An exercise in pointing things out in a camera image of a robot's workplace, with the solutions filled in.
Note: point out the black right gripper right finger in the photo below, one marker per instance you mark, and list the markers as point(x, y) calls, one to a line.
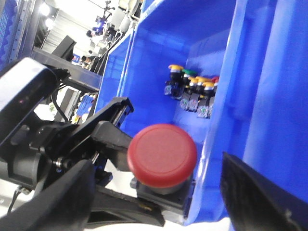
point(254, 203)

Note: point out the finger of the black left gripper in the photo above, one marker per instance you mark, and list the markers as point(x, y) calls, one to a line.
point(115, 112)
point(112, 143)

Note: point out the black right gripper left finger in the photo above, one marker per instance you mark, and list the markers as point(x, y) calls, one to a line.
point(63, 206)

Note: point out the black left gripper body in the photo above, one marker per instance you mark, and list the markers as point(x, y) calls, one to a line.
point(34, 154)

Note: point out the yellow push button far left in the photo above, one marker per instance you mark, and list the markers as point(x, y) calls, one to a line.
point(173, 87)

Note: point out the yellow push button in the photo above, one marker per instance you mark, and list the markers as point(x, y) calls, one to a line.
point(200, 89)
point(173, 87)
point(202, 111)
point(193, 102)

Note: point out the green push button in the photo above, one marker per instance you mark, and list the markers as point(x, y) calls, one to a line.
point(187, 76)

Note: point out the yellow push button front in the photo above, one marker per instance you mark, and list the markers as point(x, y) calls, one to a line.
point(202, 111)

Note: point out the small red push button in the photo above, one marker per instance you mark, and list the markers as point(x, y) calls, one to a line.
point(215, 80)

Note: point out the right blue plastic crate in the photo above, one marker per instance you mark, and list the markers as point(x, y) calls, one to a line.
point(259, 50)

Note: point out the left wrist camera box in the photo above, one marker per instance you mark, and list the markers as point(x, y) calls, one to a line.
point(22, 87)

